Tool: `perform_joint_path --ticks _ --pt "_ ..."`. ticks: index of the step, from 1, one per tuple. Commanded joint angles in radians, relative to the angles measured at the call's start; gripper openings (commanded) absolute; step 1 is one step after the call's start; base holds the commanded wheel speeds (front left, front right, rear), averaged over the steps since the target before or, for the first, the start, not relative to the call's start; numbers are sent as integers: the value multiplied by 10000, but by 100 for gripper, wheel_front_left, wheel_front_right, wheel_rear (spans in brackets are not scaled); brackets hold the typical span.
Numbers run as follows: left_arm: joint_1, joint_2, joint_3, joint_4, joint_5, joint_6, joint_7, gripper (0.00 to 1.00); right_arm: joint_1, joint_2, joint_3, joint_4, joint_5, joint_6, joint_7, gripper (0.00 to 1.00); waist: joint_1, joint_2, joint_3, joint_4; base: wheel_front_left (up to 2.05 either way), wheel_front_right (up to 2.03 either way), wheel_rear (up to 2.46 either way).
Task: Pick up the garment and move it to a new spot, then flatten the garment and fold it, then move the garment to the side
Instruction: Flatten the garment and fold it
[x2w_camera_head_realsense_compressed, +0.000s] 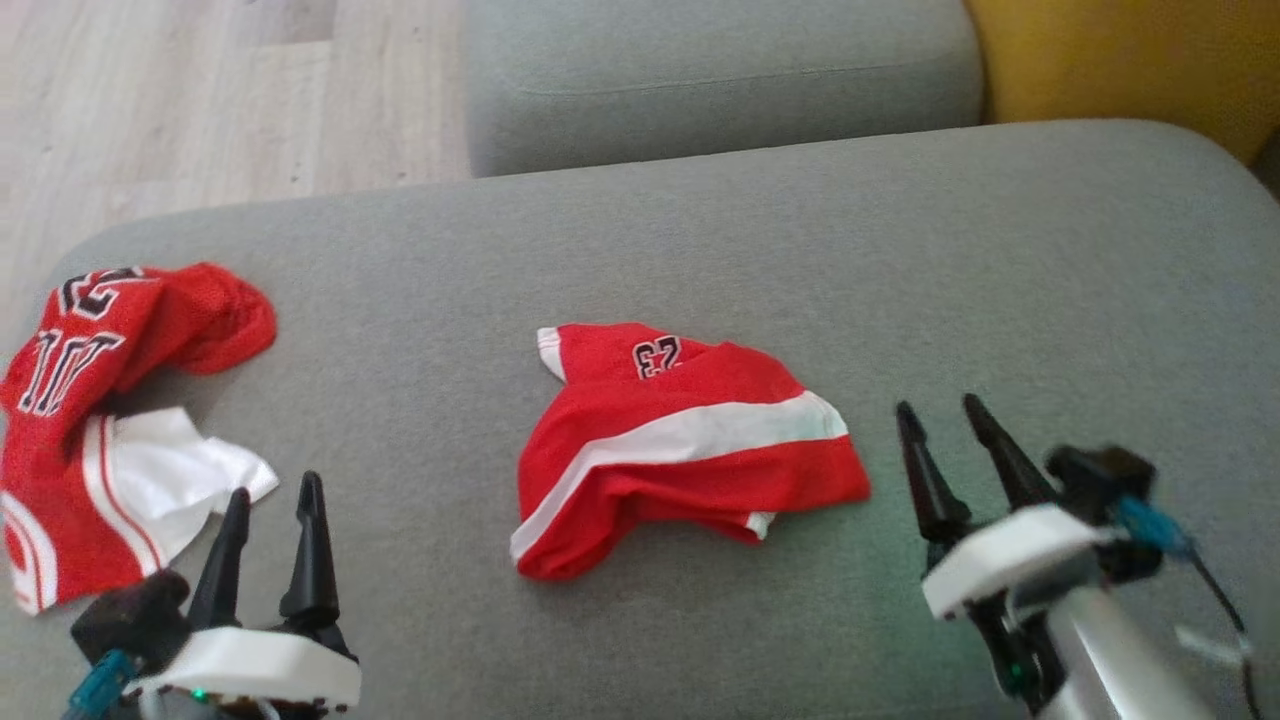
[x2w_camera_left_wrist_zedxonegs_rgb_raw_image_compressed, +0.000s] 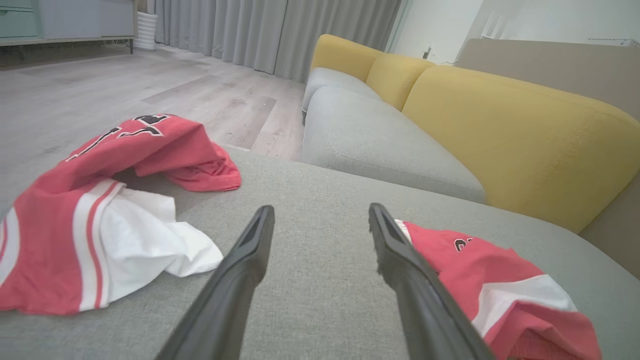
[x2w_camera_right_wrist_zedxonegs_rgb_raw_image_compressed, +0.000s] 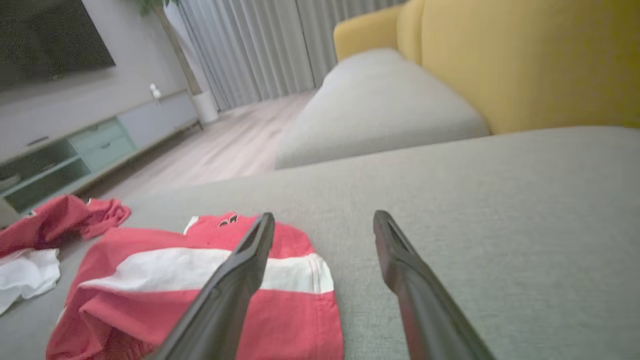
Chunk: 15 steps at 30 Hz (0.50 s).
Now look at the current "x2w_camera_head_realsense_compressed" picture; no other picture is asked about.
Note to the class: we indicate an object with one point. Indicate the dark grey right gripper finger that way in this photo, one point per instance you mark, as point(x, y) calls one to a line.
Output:
point(1012, 465)
point(932, 490)

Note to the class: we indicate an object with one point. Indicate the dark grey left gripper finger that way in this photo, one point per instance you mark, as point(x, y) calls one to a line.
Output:
point(225, 570)
point(312, 570)

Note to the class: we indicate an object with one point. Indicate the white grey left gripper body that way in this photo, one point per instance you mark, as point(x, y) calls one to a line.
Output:
point(250, 665)

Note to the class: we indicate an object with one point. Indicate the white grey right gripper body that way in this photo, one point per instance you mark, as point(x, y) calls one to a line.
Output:
point(1020, 560)

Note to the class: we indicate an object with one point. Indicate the red Bulls 23 jersey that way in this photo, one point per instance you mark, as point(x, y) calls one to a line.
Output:
point(70, 500)

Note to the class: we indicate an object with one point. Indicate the red shorts with white stripe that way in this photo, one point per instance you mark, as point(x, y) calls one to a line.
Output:
point(690, 440)

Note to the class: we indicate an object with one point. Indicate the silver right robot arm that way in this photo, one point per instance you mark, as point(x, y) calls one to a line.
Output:
point(1120, 660)

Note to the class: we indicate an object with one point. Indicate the large grey sofa seat cushion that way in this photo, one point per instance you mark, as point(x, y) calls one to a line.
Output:
point(640, 260)

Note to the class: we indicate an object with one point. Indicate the yellow sofa back cushion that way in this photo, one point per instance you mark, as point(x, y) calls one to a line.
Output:
point(1130, 60)

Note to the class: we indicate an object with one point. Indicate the small grey sofa seat cushion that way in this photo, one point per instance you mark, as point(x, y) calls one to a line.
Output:
point(720, 80)

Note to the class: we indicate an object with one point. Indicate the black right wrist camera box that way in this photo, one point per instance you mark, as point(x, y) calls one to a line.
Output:
point(1095, 475)

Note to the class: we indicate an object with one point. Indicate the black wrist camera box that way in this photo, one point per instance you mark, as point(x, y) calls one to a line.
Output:
point(1095, 475)
point(130, 615)

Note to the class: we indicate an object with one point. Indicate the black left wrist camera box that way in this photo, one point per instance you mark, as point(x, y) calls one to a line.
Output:
point(130, 615)

